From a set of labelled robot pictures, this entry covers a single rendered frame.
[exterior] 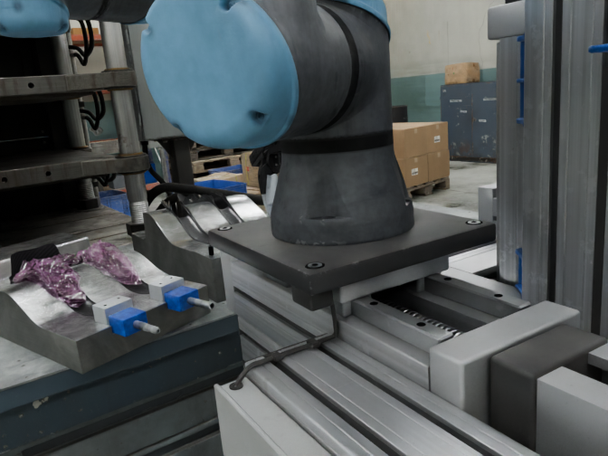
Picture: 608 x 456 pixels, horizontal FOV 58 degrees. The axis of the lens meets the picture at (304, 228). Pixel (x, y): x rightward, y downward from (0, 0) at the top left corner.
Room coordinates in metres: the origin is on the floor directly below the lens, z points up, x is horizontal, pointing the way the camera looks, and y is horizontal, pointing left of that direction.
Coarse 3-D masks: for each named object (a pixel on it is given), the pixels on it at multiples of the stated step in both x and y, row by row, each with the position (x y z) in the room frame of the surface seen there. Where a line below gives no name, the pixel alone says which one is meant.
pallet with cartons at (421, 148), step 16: (400, 128) 5.63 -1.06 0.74; (416, 128) 5.68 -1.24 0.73; (432, 128) 5.88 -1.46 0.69; (400, 144) 5.57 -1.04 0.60; (416, 144) 5.67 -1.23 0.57; (432, 144) 5.88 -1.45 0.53; (400, 160) 5.57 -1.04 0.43; (416, 160) 5.68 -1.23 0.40; (432, 160) 5.86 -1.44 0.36; (448, 160) 6.05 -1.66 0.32; (416, 176) 5.67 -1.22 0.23; (432, 176) 5.85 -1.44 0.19; (448, 176) 6.04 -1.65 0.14; (416, 192) 5.84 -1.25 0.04; (432, 192) 5.84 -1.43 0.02
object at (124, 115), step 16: (112, 32) 1.68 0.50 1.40; (64, 48) 2.25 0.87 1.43; (112, 48) 1.67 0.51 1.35; (64, 64) 2.24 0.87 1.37; (112, 64) 1.67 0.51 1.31; (112, 96) 1.68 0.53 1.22; (128, 96) 1.69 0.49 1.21; (64, 112) 2.25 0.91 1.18; (128, 112) 1.68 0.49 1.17; (80, 128) 2.26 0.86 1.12; (128, 128) 1.68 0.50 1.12; (80, 144) 2.25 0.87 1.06; (128, 144) 1.68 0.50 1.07; (128, 176) 1.68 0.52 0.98; (144, 176) 1.71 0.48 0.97; (80, 192) 2.25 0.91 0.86; (128, 192) 1.68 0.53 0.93; (144, 192) 1.69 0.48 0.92; (80, 208) 2.23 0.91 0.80; (96, 208) 2.23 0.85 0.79; (144, 208) 1.68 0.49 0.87; (128, 224) 1.67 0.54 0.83
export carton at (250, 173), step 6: (246, 156) 6.58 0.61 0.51; (246, 162) 6.58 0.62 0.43; (246, 168) 6.58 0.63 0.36; (252, 168) 6.45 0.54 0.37; (258, 168) 6.37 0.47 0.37; (246, 174) 6.59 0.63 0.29; (252, 174) 6.46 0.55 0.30; (246, 180) 6.61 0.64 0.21; (252, 180) 6.48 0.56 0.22; (252, 186) 6.52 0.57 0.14; (258, 186) 6.42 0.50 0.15
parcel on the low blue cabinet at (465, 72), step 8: (456, 64) 8.12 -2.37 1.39; (464, 64) 8.00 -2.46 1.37; (472, 64) 8.04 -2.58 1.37; (448, 72) 8.23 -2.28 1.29; (456, 72) 8.09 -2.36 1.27; (464, 72) 8.00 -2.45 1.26; (472, 72) 8.03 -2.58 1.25; (448, 80) 8.24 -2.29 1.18; (456, 80) 8.11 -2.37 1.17; (464, 80) 8.00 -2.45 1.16; (472, 80) 8.05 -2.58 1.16
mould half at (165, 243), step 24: (144, 216) 1.30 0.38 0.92; (168, 216) 1.26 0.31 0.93; (216, 216) 1.30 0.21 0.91; (264, 216) 1.33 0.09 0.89; (144, 240) 1.33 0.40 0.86; (168, 240) 1.18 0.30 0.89; (192, 240) 1.19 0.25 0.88; (168, 264) 1.20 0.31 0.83; (192, 264) 1.08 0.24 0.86; (216, 264) 1.00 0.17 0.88; (216, 288) 1.00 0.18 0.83
